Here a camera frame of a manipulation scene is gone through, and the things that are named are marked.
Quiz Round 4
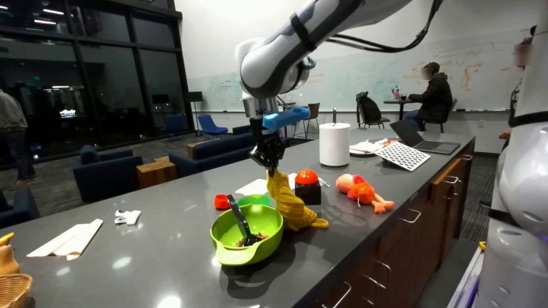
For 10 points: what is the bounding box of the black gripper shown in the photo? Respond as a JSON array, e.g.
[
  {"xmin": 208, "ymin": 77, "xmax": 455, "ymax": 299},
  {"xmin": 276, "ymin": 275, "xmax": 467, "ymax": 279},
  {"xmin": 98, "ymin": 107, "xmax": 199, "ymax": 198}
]
[{"xmin": 249, "ymin": 114, "xmax": 288, "ymax": 176}]

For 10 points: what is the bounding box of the yellow knitted cloth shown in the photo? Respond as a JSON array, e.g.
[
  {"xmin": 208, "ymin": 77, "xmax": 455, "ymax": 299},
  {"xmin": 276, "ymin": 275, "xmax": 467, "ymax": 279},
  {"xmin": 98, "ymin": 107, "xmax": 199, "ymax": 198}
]
[{"xmin": 266, "ymin": 167, "xmax": 333, "ymax": 232}]

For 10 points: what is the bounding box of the white paper sheet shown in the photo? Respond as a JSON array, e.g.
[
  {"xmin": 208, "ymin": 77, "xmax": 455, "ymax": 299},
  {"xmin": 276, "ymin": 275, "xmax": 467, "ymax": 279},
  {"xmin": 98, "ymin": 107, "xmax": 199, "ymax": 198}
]
[{"xmin": 234, "ymin": 171, "xmax": 299, "ymax": 198}]

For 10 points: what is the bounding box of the small green cup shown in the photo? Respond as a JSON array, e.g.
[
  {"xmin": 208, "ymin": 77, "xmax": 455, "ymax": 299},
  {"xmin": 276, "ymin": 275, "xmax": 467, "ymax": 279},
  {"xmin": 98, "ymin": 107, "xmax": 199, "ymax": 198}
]
[{"xmin": 235, "ymin": 193, "xmax": 275, "ymax": 210}]

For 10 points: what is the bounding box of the red toy tomato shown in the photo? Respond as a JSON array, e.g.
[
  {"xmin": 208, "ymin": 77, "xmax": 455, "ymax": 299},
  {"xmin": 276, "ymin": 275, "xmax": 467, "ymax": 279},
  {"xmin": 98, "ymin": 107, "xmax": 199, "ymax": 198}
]
[{"xmin": 295, "ymin": 167, "xmax": 323, "ymax": 188}]

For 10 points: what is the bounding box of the black box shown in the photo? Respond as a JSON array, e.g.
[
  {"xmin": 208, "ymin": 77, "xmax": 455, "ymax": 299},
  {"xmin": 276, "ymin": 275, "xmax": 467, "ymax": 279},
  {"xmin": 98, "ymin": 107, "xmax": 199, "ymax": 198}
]
[{"xmin": 294, "ymin": 183, "xmax": 324, "ymax": 207}]

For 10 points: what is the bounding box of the black spoon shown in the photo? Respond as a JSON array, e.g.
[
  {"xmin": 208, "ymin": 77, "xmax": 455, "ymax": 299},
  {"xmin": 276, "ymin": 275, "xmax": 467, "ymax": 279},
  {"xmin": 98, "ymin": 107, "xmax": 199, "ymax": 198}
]
[{"xmin": 227, "ymin": 193, "xmax": 263, "ymax": 248}]

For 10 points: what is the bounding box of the dark blue sofa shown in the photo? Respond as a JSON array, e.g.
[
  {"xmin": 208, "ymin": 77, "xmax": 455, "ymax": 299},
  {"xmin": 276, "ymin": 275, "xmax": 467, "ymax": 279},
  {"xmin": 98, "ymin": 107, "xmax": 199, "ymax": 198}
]
[{"xmin": 169, "ymin": 125, "xmax": 271, "ymax": 178}]

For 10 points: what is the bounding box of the small red cup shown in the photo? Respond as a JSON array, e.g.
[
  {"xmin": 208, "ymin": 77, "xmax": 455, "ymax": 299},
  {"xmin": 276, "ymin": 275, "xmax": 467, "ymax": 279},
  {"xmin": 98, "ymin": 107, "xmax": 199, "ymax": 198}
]
[{"xmin": 213, "ymin": 193, "xmax": 234, "ymax": 212}]

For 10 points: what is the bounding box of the white paper towel roll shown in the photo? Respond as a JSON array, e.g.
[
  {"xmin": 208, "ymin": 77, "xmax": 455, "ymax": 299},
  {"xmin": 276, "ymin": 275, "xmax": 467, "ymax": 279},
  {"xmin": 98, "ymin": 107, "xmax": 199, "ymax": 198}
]
[{"xmin": 318, "ymin": 121, "xmax": 354, "ymax": 169}]

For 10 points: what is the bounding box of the brown wooden chair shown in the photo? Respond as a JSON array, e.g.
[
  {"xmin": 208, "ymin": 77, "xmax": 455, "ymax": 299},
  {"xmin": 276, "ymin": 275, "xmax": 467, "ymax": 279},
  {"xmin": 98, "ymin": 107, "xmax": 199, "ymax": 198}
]
[{"xmin": 306, "ymin": 101, "xmax": 323, "ymax": 138}]

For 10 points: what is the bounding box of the lime green bowl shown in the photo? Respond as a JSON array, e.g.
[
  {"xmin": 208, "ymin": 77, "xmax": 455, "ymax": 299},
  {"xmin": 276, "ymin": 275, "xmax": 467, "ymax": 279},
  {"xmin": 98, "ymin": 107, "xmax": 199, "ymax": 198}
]
[{"xmin": 210, "ymin": 203, "xmax": 287, "ymax": 268}]

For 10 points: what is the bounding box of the blue chair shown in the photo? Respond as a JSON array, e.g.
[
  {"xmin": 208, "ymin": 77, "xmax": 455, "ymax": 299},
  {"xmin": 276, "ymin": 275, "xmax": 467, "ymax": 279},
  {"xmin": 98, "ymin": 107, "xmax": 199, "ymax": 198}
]
[{"xmin": 196, "ymin": 113, "xmax": 230, "ymax": 137}]

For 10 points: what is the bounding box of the orange pink plush toy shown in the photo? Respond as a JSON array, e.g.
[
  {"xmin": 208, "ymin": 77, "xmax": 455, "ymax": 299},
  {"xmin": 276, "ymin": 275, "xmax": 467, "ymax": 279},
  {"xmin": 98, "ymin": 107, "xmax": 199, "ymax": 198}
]
[{"xmin": 335, "ymin": 173, "xmax": 398, "ymax": 215}]

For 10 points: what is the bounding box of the stack of white papers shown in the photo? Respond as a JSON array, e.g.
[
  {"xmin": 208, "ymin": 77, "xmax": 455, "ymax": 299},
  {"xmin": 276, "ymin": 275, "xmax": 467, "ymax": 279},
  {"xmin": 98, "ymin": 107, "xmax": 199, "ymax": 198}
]
[{"xmin": 348, "ymin": 137, "xmax": 391, "ymax": 157}]

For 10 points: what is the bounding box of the black backpack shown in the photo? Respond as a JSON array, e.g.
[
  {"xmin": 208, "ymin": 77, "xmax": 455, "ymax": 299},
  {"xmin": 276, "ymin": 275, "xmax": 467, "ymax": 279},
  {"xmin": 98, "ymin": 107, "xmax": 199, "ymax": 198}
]
[{"xmin": 355, "ymin": 90, "xmax": 391, "ymax": 130}]

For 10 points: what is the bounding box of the wooden crate table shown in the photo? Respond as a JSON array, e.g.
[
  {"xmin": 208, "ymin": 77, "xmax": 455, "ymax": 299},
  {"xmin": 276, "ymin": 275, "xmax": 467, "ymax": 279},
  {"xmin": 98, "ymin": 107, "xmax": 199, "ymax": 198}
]
[{"xmin": 136, "ymin": 154, "xmax": 179, "ymax": 190}]

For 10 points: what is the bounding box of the white keyboard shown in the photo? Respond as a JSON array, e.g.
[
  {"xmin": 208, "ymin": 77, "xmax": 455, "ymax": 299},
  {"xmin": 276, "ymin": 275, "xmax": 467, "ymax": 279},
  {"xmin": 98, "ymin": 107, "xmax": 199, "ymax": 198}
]
[{"xmin": 374, "ymin": 140, "xmax": 434, "ymax": 173}]

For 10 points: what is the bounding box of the small dark table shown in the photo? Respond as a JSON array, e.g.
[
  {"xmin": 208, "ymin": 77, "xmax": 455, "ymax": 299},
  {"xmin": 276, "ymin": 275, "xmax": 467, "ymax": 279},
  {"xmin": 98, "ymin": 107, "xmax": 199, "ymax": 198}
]
[{"xmin": 383, "ymin": 97, "xmax": 425, "ymax": 121}]

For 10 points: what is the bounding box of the brown wooden cabinet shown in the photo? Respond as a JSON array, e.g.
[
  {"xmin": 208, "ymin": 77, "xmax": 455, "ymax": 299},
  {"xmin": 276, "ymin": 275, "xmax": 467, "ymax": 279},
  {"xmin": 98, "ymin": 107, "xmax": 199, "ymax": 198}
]
[{"xmin": 297, "ymin": 150, "xmax": 477, "ymax": 308}]

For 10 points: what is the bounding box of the small white wrapper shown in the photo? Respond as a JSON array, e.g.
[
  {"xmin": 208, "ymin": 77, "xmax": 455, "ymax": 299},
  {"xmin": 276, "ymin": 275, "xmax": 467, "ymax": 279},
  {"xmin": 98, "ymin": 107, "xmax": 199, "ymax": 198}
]
[{"xmin": 114, "ymin": 208, "xmax": 145, "ymax": 227}]

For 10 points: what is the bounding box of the dark laptop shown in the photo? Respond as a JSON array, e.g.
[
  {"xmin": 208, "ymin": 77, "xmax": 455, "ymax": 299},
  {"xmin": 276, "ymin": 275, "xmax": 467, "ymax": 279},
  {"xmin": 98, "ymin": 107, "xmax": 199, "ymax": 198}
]
[{"xmin": 390, "ymin": 118, "xmax": 463, "ymax": 157}]

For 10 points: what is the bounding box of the dark blue armchair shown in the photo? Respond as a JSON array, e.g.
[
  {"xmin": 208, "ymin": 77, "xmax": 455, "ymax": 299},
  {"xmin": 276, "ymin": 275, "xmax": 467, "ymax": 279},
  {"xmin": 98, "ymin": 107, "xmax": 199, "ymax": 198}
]
[
  {"xmin": 73, "ymin": 143, "xmax": 145, "ymax": 205},
  {"xmin": 0, "ymin": 186, "xmax": 42, "ymax": 229}
]

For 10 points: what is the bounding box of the seated person in black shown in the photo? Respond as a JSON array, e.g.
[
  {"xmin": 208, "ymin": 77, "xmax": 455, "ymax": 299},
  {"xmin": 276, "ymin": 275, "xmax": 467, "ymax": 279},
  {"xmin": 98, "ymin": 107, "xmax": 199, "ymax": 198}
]
[{"xmin": 398, "ymin": 60, "xmax": 455, "ymax": 133}]

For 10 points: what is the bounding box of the folded white paper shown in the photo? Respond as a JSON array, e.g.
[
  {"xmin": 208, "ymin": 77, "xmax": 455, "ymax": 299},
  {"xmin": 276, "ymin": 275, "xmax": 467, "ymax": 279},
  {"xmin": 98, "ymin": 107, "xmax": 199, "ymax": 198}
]
[{"xmin": 25, "ymin": 217, "xmax": 107, "ymax": 261}]

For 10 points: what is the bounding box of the person in grey top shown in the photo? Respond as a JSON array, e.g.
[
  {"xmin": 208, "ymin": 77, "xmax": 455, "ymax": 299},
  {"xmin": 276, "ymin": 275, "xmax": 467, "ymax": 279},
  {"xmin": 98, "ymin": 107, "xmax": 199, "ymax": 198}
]
[{"xmin": 0, "ymin": 87, "xmax": 38, "ymax": 184}]

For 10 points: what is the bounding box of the person with brown hair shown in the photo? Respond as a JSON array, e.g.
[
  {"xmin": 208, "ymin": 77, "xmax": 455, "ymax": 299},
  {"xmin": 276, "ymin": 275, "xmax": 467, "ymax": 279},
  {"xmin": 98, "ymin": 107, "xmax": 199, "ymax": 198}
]
[{"xmin": 499, "ymin": 24, "xmax": 539, "ymax": 143}]

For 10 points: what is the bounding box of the wooden figure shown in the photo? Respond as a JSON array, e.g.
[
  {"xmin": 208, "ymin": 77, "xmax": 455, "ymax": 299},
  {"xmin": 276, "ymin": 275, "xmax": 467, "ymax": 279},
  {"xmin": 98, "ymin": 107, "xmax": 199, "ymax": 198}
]
[{"xmin": 0, "ymin": 231, "xmax": 23, "ymax": 275}]

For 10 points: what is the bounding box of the wooden bowl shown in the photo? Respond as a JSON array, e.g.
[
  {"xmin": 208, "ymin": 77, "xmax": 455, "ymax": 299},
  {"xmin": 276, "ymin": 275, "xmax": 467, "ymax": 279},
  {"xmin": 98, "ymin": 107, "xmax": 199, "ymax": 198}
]
[{"xmin": 0, "ymin": 272, "xmax": 35, "ymax": 308}]

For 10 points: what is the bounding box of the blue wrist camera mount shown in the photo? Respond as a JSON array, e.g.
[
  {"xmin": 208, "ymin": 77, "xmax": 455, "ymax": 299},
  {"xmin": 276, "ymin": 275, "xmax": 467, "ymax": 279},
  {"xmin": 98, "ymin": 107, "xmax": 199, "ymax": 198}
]
[{"xmin": 263, "ymin": 104, "xmax": 314, "ymax": 133}]

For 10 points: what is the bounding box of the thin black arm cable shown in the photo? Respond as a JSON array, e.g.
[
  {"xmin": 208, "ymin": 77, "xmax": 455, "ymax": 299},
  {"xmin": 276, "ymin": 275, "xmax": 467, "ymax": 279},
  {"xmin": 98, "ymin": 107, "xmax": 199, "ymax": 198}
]
[{"xmin": 328, "ymin": 0, "xmax": 446, "ymax": 54}]

